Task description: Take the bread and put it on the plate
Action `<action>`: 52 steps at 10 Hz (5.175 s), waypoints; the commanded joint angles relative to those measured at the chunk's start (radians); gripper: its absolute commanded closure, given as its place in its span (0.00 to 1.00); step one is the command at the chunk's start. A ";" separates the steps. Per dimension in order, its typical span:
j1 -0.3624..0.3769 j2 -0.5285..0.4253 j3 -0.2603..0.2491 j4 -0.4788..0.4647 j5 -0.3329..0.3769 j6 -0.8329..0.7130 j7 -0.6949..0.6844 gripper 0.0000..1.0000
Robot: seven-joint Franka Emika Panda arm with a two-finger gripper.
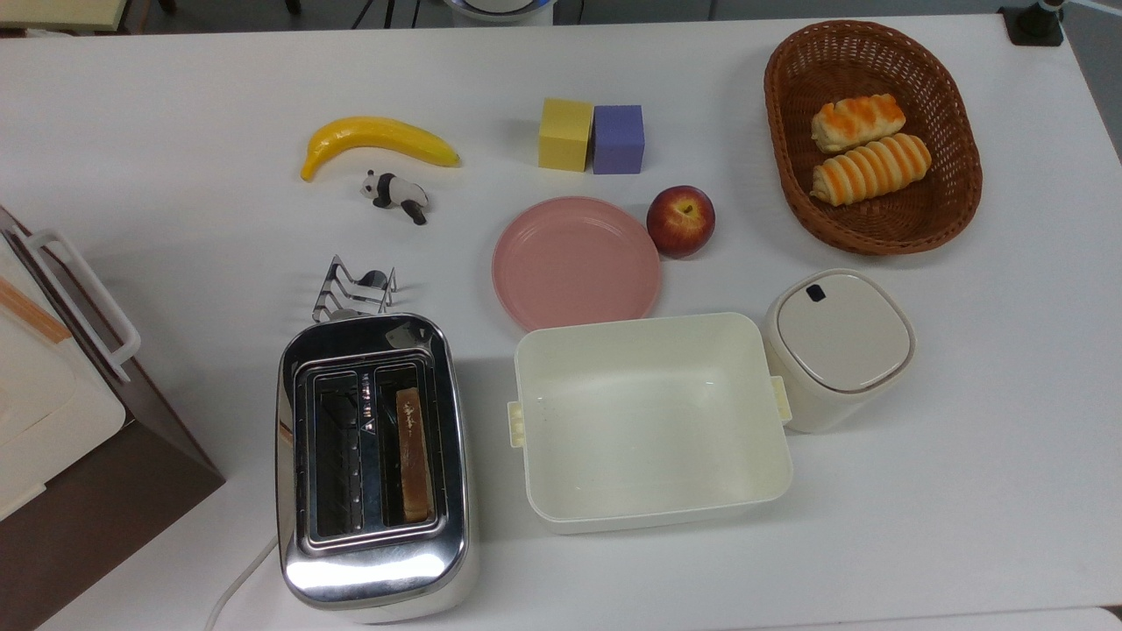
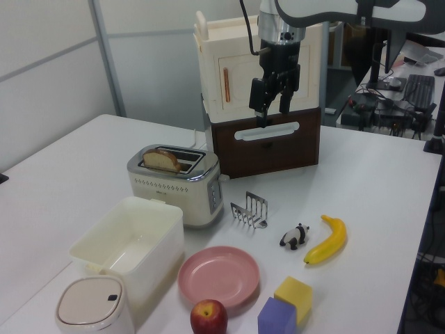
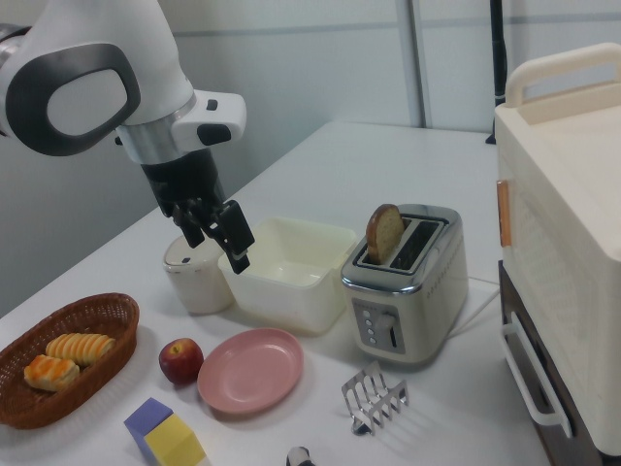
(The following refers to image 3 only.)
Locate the purple foam block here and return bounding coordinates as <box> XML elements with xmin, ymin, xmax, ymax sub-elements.
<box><xmin>123</xmin><ymin>397</ymin><xmax>175</xmax><ymax>458</ymax></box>

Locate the red apple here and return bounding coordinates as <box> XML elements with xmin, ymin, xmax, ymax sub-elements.
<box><xmin>157</xmin><ymin>337</ymin><xmax>206</xmax><ymax>386</ymax></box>

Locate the orange glazed pastry bun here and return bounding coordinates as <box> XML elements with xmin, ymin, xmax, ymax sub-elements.
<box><xmin>23</xmin><ymin>353</ymin><xmax>81</xmax><ymax>393</ymax></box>

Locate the pink round plate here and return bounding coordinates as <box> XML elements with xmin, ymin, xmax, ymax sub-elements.
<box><xmin>196</xmin><ymin>327</ymin><xmax>306</xmax><ymax>416</ymax></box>

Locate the white rectangular plastic container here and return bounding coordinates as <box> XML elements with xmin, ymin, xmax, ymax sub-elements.
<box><xmin>217</xmin><ymin>216</ymin><xmax>358</xmax><ymax>338</ymax></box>

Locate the yellow foam block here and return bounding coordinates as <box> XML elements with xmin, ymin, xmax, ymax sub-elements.
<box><xmin>143</xmin><ymin>415</ymin><xmax>208</xmax><ymax>466</ymax></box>

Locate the cream and chrome toaster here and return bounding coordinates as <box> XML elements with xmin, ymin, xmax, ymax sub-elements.
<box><xmin>340</xmin><ymin>203</ymin><xmax>471</xmax><ymax>374</ymax></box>

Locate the striped long bread roll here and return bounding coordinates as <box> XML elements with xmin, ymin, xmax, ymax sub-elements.
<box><xmin>45</xmin><ymin>332</ymin><xmax>117</xmax><ymax>367</ymax></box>

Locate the silver metal toast rack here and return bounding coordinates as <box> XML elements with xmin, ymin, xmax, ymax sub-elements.
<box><xmin>340</xmin><ymin>359</ymin><xmax>410</xmax><ymax>436</ymax></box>

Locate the brown wicker basket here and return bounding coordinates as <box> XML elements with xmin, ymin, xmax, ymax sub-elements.
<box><xmin>0</xmin><ymin>291</ymin><xmax>142</xmax><ymax>431</ymax></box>

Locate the toasted bread slice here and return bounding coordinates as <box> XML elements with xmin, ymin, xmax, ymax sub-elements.
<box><xmin>366</xmin><ymin>203</ymin><xmax>405</xmax><ymax>266</ymax></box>

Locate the cream canister with lid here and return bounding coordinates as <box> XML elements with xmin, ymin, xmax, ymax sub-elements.
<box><xmin>161</xmin><ymin>234</ymin><xmax>235</xmax><ymax>315</ymax></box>

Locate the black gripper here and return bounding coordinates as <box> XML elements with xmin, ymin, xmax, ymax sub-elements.
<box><xmin>140</xmin><ymin>149</ymin><xmax>256</xmax><ymax>276</ymax></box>

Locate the black vertical pole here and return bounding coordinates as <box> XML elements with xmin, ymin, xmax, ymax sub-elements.
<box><xmin>485</xmin><ymin>0</ymin><xmax>509</xmax><ymax>145</ymax></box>

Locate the white toaster power cable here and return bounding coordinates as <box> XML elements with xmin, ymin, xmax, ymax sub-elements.
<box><xmin>448</xmin><ymin>285</ymin><xmax>502</xmax><ymax>337</ymax></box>

